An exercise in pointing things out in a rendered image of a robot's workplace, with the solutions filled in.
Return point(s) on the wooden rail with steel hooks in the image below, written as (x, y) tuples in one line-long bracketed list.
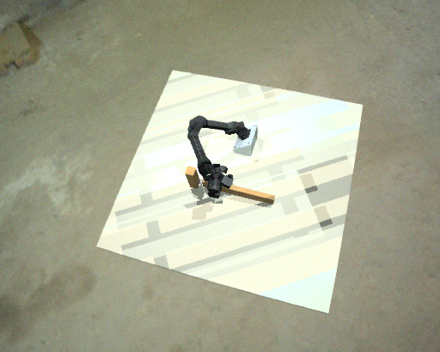
[(244, 192)]

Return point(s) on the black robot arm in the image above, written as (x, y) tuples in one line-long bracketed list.
[(204, 164)]

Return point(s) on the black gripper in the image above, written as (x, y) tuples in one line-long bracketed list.
[(224, 169)]

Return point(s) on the wooden post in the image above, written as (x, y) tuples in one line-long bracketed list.
[(192, 177)]

